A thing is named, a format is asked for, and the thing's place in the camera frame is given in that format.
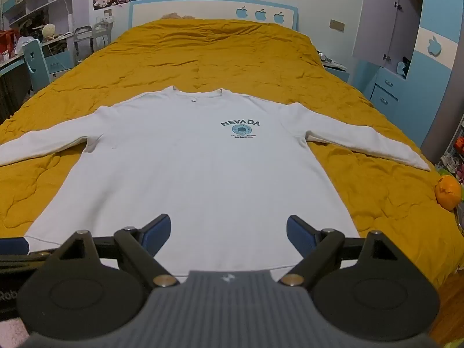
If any white printed sweatshirt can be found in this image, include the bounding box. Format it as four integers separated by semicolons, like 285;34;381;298
0;86;432;284

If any white rolling cart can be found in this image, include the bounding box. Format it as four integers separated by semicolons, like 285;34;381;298
73;22;114;66

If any cluttered desk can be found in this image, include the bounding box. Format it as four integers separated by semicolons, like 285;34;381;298
0;31;79;91

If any blue chair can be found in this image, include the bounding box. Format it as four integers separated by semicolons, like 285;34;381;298
23;39;52;93

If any blue and white wardrobe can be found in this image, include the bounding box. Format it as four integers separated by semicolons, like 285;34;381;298
353;0;464;150

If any blue nightstand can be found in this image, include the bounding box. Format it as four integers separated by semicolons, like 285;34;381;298
322;61;351;85

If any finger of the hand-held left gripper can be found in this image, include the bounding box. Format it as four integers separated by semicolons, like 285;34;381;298
0;237;52;273

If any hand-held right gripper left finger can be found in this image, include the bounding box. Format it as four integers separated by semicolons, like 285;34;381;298
51;214;181;289

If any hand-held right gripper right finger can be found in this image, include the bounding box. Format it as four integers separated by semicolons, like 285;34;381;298
279;215;404;291

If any orange plush toy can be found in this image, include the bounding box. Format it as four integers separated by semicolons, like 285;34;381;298
435;175;462;211

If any pile of colourful toys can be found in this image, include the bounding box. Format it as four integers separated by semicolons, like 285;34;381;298
437;114;464;182

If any red box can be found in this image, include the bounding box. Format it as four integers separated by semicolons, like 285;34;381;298
0;30;19;63

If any mustard yellow quilted bedspread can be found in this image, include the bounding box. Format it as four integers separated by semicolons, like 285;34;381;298
0;19;464;291

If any white and blue headboard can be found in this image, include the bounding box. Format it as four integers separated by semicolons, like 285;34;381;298
128;0;300;39

